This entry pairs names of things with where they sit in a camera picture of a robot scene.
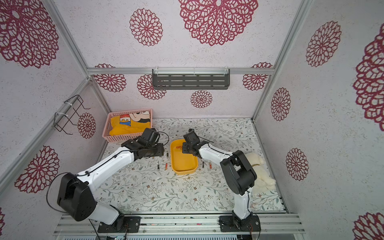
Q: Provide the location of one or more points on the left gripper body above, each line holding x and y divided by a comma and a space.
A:
155, 150

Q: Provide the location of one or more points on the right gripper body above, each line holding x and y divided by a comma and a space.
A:
186, 148

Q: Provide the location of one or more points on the yellow plastic storage box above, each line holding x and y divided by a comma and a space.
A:
182, 164

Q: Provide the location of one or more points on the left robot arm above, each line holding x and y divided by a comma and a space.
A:
76, 193

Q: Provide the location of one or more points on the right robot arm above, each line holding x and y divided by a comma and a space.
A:
238, 172

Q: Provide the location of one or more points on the yellow printed cloth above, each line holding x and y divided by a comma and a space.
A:
130, 123

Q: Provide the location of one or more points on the pink plastic basket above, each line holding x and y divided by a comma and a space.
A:
121, 138

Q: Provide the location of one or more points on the white plush toy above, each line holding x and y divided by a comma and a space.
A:
264, 182

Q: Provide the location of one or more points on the grey wall shelf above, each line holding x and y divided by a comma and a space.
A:
191, 79

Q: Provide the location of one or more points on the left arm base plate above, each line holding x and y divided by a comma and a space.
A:
123, 224

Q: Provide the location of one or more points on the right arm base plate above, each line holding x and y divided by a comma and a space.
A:
234, 224

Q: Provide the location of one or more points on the black wire wall rack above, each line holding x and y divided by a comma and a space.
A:
61, 119

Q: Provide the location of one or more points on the aluminium front rail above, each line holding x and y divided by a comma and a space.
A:
187, 224

